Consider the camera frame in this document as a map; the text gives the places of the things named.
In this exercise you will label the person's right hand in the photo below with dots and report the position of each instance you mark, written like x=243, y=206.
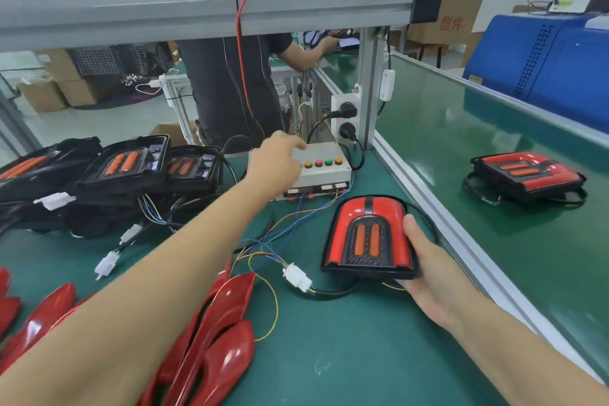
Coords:
x=442, y=292

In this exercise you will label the person's left hand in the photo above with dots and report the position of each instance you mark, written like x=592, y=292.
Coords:
x=276, y=165

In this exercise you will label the black tail light assembly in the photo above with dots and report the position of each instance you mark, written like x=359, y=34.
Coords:
x=347, y=230
x=523, y=168

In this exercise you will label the pile of black lamp housings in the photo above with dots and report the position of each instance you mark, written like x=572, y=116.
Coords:
x=124, y=163

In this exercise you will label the person's left forearm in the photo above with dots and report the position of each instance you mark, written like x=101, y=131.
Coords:
x=133, y=315

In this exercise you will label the person's right forearm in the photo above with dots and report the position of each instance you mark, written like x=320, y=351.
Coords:
x=523, y=363

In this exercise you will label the beige test button box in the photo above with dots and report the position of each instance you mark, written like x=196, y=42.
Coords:
x=328, y=177

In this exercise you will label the white power strip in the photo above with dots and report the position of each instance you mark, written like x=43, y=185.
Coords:
x=335, y=101

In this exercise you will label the low open cardboard carton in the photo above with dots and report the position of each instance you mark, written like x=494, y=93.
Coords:
x=169, y=134

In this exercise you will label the white metal stand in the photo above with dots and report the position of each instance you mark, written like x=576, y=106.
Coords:
x=173, y=92

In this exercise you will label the pile of red lens covers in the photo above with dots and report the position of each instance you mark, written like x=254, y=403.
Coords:
x=219, y=325

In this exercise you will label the black mesh basket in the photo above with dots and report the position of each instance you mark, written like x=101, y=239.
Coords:
x=114, y=60

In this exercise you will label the large cardboard box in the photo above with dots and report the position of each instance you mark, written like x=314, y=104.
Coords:
x=76, y=89

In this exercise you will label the blue plastic crate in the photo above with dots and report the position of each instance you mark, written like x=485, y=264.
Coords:
x=533, y=63

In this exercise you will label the small cardboard box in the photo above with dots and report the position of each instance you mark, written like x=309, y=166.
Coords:
x=40, y=96

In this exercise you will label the white switch box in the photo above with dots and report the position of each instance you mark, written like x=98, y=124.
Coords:
x=387, y=84

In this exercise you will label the aluminium workstation frame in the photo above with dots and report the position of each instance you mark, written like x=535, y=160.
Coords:
x=238, y=6

